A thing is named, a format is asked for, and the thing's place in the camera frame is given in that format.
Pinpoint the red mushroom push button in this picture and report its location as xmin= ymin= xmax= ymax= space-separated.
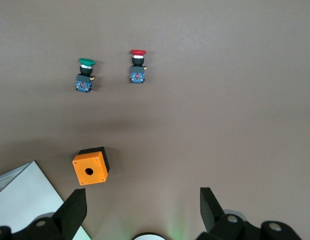
xmin=128 ymin=49 xmax=148 ymax=85

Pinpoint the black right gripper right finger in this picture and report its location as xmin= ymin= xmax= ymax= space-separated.
xmin=196 ymin=187 xmax=301 ymax=240

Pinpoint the green mushroom push button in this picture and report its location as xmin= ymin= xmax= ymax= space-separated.
xmin=74 ymin=57 xmax=96 ymax=93

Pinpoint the orange button enclosure box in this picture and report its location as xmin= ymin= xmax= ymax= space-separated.
xmin=71 ymin=146 xmax=111 ymax=186

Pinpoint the white drawer cabinet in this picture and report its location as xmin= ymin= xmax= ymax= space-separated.
xmin=0 ymin=160 xmax=92 ymax=240

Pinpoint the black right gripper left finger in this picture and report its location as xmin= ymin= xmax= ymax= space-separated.
xmin=0 ymin=188 xmax=88 ymax=240

